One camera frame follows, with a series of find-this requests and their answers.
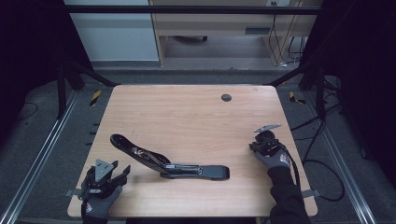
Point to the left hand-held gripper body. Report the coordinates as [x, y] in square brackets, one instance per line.
[101, 183]

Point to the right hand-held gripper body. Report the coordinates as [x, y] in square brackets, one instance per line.
[267, 143]

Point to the black stapler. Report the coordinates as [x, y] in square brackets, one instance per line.
[174, 165]

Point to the person's right hand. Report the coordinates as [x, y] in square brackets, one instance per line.
[275, 160]

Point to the person's left hand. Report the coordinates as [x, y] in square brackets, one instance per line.
[101, 207]

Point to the grey tape tab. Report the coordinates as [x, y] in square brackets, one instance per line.
[311, 193]
[73, 192]

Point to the yellow black tape strip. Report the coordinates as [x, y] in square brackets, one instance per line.
[95, 98]
[293, 97]

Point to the black curtain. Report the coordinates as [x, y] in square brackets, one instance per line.
[364, 77]
[28, 62]

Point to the dark object under desk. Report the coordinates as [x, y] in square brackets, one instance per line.
[190, 39]

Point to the light wooden desk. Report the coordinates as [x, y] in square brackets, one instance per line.
[214, 26]

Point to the white cabinet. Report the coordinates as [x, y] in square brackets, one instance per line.
[115, 37]

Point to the aluminium floor rail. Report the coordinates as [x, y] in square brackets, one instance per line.
[37, 165]
[342, 168]

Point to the black metal frame stand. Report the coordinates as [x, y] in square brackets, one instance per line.
[320, 90]
[61, 90]

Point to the black horizontal frame bar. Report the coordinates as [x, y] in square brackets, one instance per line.
[186, 10]

